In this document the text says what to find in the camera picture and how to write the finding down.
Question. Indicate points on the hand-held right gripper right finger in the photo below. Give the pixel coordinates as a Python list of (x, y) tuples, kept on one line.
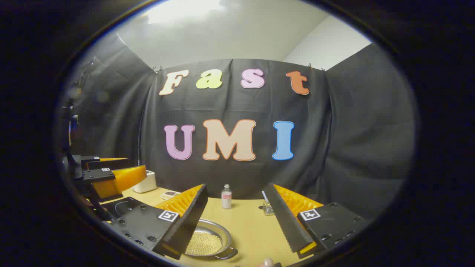
[(284, 218)]

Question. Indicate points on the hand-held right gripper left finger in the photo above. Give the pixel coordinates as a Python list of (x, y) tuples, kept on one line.
[(193, 218)]

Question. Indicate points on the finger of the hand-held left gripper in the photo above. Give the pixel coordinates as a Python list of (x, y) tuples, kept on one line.
[(98, 175), (107, 164)]

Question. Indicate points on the stainless steel pot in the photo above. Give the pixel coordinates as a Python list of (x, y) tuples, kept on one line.
[(219, 228)]

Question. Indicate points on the black induction cooktop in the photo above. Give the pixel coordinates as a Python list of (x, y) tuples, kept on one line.
[(122, 207)]

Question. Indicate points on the pile of yellow beans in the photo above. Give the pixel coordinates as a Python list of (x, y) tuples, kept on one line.
[(204, 243)]

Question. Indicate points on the striped straw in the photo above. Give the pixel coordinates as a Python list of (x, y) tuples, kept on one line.
[(264, 195)]

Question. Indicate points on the white divided dish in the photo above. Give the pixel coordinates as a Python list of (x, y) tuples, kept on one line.
[(170, 194)]

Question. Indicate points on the clear bottle pink label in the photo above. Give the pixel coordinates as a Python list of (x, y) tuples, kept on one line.
[(226, 197)]

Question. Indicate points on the white toaster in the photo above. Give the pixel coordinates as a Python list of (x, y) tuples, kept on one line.
[(146, 181)]

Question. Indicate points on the black cloth clip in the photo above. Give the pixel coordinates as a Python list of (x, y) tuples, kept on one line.
[(315, 68), (159, 69)]

